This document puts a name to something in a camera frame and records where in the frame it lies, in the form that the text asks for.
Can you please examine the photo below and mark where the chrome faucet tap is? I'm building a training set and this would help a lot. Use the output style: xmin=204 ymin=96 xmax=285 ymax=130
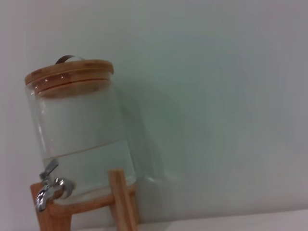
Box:
xmin=36 ymin=158 xmax=75 ymax=213

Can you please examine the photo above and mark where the glass drink dispenser jar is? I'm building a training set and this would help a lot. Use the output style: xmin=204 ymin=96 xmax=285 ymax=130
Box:
xmin=24 ymin=72 xmax=138 ymax=201

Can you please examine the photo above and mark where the wooden dispenser stand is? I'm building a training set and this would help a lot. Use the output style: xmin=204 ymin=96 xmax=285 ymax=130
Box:
xmin=30 ymin=169 xmax=141 ymax=231

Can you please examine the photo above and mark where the round bamboo jar lid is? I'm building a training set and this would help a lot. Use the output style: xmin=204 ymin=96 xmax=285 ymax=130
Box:
xmin=24 ymin=59 xmax=114 ymax=98

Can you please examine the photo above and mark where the metal strap lid handle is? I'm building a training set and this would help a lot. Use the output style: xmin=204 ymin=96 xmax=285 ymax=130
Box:
xmin=54 ymin=54 xmax=84 ymax=65

